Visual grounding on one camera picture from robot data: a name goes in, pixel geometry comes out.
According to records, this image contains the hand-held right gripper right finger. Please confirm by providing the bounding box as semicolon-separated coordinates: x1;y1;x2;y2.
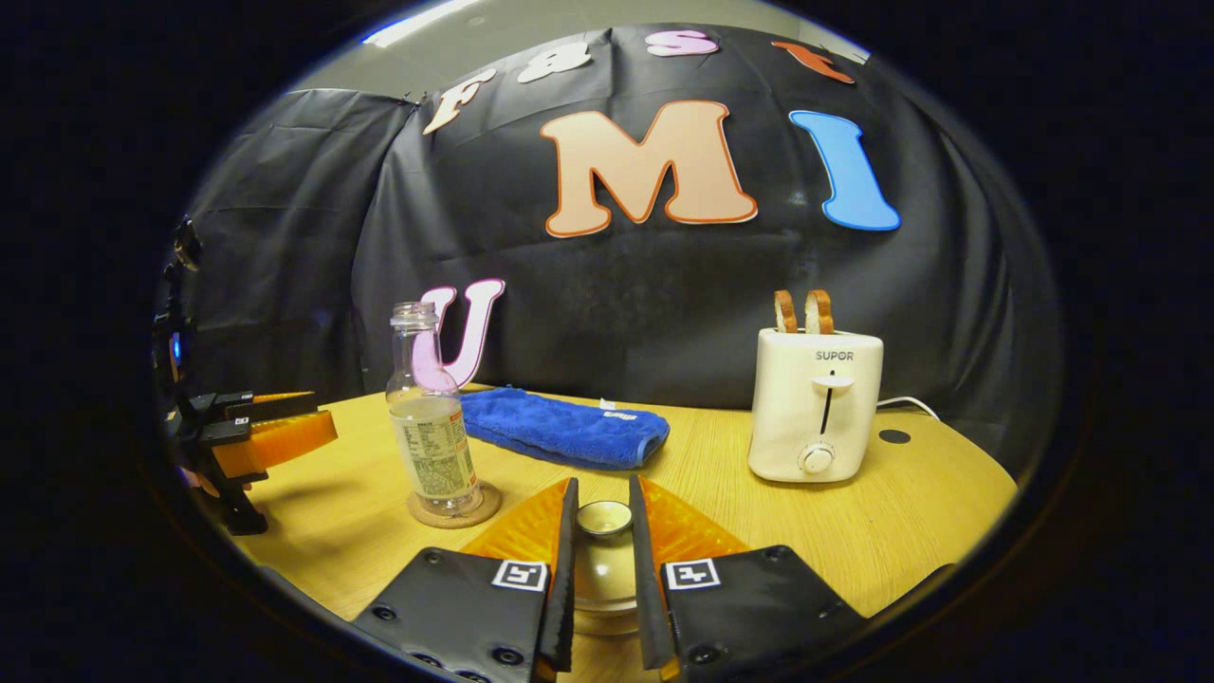
628;474;869;683

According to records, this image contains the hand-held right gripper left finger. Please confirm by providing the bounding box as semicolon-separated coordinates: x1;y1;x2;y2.
351;477;579;683

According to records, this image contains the clear plastic water bottle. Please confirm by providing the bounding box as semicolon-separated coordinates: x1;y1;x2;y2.
386;302;483;518

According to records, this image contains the round cork coaster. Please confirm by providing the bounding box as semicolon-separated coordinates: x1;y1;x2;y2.
408;481;503;529

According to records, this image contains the blue towel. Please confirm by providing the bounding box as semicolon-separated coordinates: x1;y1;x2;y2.
461;386;671;471

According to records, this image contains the cream toaster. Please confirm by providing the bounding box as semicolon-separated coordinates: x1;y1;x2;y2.
747;327;885;484

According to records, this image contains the black backdrop cloth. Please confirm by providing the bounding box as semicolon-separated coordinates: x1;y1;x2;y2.
175;24;1063;475

